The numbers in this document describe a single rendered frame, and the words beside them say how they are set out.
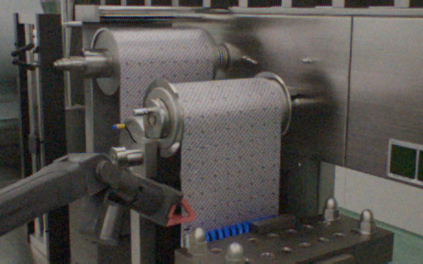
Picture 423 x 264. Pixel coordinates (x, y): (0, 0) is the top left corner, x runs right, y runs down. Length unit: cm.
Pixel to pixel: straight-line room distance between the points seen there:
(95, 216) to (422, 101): 59
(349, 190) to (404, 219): 48
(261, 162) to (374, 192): 316
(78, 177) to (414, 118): 59
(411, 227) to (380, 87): 309
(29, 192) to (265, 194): 53
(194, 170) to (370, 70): 38
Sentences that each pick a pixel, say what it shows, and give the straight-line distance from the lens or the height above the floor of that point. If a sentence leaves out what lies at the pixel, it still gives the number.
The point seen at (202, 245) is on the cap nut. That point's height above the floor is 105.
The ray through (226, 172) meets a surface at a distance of 120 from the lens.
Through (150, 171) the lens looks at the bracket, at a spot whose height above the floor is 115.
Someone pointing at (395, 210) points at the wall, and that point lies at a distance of 430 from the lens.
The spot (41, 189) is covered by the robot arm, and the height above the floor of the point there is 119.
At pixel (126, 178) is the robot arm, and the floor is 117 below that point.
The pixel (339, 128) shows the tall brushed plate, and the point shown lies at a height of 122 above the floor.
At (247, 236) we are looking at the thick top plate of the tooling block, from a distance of 120.
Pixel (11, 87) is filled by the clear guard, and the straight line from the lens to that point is 208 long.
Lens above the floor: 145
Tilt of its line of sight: 11 degrees down
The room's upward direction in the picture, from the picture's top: straight up
